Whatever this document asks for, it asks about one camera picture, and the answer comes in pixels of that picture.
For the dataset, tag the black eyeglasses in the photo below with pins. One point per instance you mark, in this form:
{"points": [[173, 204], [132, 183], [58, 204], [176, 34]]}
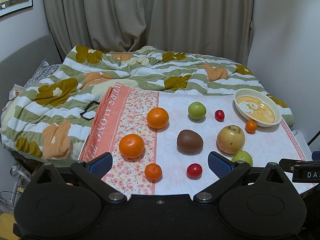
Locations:
{"points": [[88, 109]]}

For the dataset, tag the cream bowl yellow cartoon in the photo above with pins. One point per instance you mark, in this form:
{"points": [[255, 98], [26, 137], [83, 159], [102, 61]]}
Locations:
{"points": [[254, 105]]}

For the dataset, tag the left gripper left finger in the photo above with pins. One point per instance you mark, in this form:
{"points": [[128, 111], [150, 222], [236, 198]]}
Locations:
{"points": [[90, 175]]}

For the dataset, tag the cherry tomato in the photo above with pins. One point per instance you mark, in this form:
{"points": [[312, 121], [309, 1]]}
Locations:
{"points": [[194, 171], [219, 115]]}

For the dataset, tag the pink floral tablecloth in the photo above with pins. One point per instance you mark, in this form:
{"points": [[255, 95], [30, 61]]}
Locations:
{"points": [[124, 110]]}

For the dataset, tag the grey patterned pillow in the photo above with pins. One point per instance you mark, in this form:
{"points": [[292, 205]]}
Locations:
{"points": [[43, 71]]}

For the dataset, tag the green apple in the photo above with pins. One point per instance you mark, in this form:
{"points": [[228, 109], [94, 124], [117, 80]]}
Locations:
{"points": [[197, 111], [243, 156]]}

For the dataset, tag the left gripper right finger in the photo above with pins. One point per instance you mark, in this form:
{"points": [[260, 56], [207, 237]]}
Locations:
{"points": [[228, 173]]}

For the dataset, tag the beige curtain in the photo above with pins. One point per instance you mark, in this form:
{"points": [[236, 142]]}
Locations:
{"points": [[221, 28]]}

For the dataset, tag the yellow red apple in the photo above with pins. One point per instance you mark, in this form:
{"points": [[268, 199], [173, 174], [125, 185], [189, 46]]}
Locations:
{"points": [[230, 139]]}

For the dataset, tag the small card box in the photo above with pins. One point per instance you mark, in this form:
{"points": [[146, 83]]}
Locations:
{"points": [[15, 91]]}

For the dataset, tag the green striped floral blanket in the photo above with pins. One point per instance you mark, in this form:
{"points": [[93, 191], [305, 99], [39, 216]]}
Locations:
{"points": [[44, 120]]}

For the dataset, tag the brown kiwi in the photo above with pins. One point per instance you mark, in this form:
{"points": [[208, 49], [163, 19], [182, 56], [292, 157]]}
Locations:
{"points": [[189, 141]]}

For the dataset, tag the large orange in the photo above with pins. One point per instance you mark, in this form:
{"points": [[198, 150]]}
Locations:
{"points": [[157, 118], [131, 146]]}

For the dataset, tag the small mandarin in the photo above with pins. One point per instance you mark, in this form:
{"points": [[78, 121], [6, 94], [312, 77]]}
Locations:
{"points": [[251, 127], [153, 172]]}

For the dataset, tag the grey sofa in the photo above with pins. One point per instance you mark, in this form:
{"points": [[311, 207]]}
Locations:
{"points": [[18, 67]]}

